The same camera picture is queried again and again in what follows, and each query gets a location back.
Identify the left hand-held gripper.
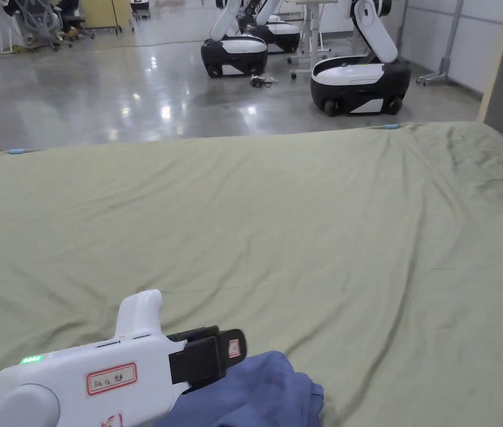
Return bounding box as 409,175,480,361
0,289,228,427

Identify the dark blue shirt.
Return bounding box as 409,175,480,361
153,350,326,427

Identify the bed with pale green sheet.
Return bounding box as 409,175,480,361
0,122,503,427

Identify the white and black mobile robot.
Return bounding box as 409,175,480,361
200,0,270,79
310,0,412,118
251,0,302,55

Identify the white table on wheels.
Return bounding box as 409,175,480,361
284,0,355,81

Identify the grey office chair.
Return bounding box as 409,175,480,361
10,0,63,52

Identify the wooden cabinet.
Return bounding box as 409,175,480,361
79,0,124,35

